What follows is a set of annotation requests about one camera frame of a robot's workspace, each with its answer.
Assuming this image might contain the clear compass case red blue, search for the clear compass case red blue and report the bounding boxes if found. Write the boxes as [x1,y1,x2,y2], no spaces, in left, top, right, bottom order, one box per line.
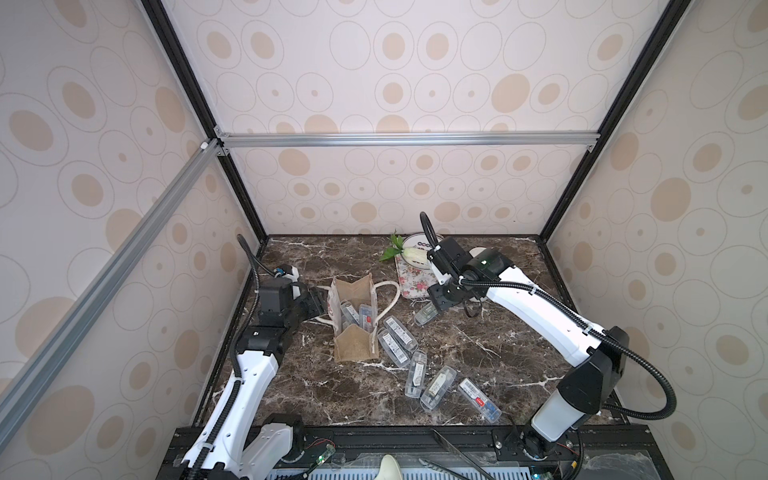
[358,303,375,333]

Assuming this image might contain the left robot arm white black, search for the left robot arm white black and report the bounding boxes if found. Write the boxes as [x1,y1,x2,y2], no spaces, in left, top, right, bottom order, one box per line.
[181,234,327,479]

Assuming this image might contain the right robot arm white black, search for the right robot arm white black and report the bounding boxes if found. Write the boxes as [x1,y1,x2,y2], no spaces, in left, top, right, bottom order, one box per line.
[427,239,677,460]

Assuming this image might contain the clear compass case bottom slanted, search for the clear compass case bottom slanted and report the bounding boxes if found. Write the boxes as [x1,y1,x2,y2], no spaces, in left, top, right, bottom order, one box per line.
[420,366,457,411]

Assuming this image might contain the floral square plate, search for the floral square plate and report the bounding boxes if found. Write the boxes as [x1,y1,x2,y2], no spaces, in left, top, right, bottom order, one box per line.
[395,255,437,300]

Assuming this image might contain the white vegetable with green leaves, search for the white vegetable with green leaves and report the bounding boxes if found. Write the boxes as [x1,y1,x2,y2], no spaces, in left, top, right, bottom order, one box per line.
[379,233,430,270]

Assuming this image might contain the round patterned bowl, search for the round patterned bowl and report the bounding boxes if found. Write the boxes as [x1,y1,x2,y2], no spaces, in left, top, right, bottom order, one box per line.
[400,233,432,270]

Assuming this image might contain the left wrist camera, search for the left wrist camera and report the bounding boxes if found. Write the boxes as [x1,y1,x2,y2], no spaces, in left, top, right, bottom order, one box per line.
[258,264,300,317]

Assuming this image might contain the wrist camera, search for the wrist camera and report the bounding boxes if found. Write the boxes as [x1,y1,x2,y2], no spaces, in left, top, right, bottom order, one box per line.
[258,264,300,317]
[427,238,473,279]

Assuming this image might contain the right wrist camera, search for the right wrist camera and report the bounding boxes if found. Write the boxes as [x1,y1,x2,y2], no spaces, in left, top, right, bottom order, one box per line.
[427,238,473,279]

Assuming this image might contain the aluminium rail back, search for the aluminium rail back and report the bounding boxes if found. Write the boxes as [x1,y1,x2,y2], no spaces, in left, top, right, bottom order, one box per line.
[220,130,600,149]

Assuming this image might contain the aluminium rail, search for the aluminium rail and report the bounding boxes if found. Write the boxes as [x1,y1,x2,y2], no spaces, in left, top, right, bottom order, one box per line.
[220,130,600,149]
[1,138,222,449]

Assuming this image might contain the black base frame front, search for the black base frame front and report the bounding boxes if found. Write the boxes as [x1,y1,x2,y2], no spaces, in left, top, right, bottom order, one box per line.
[157,423,674,480]

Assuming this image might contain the aluminium rail left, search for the aluminium rail left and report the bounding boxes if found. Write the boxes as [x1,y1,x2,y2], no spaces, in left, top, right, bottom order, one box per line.
[1,138,222,449]

